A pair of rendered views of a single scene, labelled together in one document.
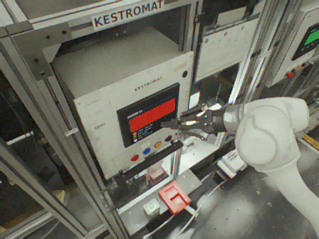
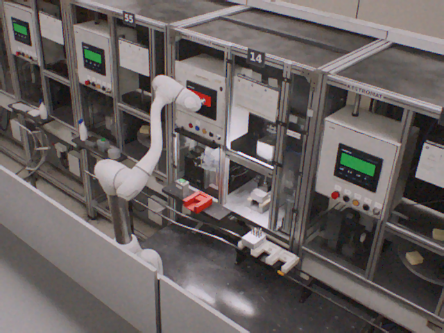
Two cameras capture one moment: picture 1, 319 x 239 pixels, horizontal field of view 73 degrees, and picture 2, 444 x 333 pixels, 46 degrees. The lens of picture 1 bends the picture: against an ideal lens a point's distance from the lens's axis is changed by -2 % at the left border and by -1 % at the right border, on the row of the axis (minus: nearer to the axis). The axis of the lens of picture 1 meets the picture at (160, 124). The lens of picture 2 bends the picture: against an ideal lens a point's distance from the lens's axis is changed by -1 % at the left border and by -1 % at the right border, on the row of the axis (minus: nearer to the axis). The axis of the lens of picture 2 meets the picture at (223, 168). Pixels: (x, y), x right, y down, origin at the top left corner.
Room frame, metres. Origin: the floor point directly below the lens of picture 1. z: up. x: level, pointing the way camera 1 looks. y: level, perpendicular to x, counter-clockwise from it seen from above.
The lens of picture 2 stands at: (-0.15, -2.97, 3.01)
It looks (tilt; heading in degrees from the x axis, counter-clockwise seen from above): 31 degrees down; 74
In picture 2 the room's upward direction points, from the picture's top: 3 degrees clockwise
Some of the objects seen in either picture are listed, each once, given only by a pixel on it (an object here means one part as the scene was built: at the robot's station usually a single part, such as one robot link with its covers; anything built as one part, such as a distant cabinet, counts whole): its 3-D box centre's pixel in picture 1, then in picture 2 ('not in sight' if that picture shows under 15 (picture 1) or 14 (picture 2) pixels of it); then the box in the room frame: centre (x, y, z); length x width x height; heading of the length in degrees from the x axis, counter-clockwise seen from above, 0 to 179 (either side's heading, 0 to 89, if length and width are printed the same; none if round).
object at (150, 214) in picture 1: (151, 208); (182, 187); (0.43, 0.05, 0.97); 0.08 x 0.08 x 0.12; 35
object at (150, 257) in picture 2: not in sight; (148, 267); (0.10, -0.56, 0.85); 0.18 x 0.16 x 0.22; 126
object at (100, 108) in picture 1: (129, 105); (210, 98); (0.63, 0.12, 1.60); 0.42 x 0.29 x 0.46; 125
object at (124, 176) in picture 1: (150, 159); (195, 137); (0.52, 0.04, 1.37); 0.36 x 0.04 x 0.04; 125
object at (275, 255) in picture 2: (241, 158); (267, 254); (0.84, -0.60, 0.84); 0.36 x 0.14 x 0.10; 125
